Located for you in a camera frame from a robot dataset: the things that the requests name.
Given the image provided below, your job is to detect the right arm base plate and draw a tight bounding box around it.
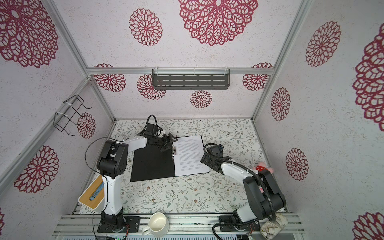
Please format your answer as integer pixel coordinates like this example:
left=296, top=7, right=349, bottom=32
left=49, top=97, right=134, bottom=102
left=219, top=215, right=261, bottom=232

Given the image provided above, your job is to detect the text printed paper sheet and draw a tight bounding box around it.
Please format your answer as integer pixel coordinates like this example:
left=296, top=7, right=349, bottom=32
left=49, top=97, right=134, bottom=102
left=173, top=135, right=210, bottom=177

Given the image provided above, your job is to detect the pink plush toy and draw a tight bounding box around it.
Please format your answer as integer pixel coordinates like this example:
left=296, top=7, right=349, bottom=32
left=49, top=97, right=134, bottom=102
left=254, top=162, right=274, bottom=174

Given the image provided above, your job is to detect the wooden tray with white rim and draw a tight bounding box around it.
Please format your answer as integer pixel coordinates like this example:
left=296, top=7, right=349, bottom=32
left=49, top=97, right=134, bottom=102
left=78, top=175, right=105, bottom=212

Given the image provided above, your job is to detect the red black file folder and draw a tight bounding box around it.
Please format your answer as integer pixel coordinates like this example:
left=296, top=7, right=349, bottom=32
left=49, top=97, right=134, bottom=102
left=130, top=134, right=211, bottom=183

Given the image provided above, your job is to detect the white ceramic mug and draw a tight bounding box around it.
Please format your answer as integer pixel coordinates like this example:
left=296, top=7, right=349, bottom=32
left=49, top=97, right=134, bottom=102
left=142, top=213, right=170, bottom=238

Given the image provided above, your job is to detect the black wire wall rack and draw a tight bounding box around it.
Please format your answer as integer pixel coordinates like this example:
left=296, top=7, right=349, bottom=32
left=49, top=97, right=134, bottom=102
left=53, top=95, right=92, bottom=137

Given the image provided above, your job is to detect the grey metal wall shelf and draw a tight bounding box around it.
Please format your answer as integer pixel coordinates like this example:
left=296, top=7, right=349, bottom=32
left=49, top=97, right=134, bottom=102
left=152, top=69, right=230, bottom=90

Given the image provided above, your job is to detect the marbled grey cup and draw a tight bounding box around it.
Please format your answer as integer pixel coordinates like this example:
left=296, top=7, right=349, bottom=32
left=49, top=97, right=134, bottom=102
left=260, top=213, right=288, bottom=240

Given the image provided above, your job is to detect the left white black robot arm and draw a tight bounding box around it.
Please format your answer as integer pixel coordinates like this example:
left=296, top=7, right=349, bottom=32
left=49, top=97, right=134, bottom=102
left=92, top=115, right=178, bottom=233

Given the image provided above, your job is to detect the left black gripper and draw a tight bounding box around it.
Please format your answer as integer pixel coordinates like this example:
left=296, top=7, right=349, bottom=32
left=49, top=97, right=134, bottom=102
left=152, top=132, right=178, bottom=152

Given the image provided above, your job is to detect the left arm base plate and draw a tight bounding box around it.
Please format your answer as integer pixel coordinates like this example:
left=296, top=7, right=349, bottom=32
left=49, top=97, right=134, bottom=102
left=97, top=216, right=141, bottom=234

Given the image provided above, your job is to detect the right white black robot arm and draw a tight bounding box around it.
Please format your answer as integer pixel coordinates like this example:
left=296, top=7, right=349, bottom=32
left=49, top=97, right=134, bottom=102
left=201, top=143, right=288, bottom=240

